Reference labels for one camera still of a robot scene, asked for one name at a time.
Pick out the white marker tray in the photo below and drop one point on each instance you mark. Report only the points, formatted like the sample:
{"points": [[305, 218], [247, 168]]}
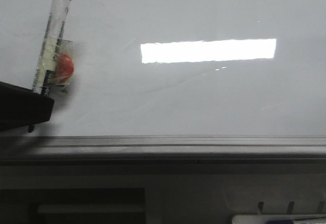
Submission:
{"points": [[280, 207]]}

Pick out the white whiteboard with aluminium frame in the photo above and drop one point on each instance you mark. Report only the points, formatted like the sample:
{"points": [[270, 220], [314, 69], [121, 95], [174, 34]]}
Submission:
{"points": [[158, 79]]}

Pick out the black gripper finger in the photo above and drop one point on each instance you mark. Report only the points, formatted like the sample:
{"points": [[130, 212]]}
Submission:
{"points": [[21, 107]]}

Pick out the dark eraser slot holder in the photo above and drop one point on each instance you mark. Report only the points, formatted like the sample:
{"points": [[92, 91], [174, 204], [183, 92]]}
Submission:
{"points": [[88, 205]]}

